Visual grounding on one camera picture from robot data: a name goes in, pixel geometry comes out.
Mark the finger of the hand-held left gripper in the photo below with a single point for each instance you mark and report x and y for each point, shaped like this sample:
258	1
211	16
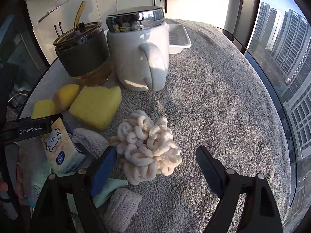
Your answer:
56	120

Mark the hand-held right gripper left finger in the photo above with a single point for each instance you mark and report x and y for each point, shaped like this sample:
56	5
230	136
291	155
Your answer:
104	172

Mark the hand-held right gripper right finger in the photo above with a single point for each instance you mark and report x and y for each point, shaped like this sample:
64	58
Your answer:
209	172

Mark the round yellow sponge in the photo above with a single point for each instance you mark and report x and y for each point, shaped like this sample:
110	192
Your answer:
65	97

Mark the yellow tissue packet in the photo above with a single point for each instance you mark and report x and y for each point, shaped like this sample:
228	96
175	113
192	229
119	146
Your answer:
58	150

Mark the large yellow sponge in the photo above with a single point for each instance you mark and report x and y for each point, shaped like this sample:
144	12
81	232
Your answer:
94	106

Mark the cream chenille cloth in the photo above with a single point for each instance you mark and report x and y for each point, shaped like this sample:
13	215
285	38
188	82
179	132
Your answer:
145	145

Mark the white plastic tray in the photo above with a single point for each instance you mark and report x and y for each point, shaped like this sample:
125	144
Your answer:
178	37

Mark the person's left hand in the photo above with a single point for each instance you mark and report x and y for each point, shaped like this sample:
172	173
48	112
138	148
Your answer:
3	187

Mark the light green cloth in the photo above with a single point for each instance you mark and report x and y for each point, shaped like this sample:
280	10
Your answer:
109	187

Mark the small yellow sponge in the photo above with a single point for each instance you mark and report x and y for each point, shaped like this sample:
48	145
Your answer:
42	109

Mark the grey knitted cloth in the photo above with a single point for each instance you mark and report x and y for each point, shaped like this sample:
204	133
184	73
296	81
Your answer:
121	206
90	140

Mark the curved metal tube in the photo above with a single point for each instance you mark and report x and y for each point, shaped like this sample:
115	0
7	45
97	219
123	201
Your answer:
18	94

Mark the grey towel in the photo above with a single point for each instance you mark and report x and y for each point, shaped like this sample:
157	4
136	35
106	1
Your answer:
206	102

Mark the amber glass cup with straw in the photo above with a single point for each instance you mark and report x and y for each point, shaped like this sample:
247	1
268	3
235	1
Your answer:
82	51

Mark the white mug with chrome lid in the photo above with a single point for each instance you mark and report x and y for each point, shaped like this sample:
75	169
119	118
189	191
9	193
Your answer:
126	60

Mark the high-rise buildings outside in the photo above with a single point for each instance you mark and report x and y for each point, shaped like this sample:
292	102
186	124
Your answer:
286	41

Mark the white cabinet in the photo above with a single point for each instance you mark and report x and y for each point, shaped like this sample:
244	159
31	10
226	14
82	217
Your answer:
194	0

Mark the dark window frame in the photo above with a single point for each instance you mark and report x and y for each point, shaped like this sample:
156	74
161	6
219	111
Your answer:
245	12

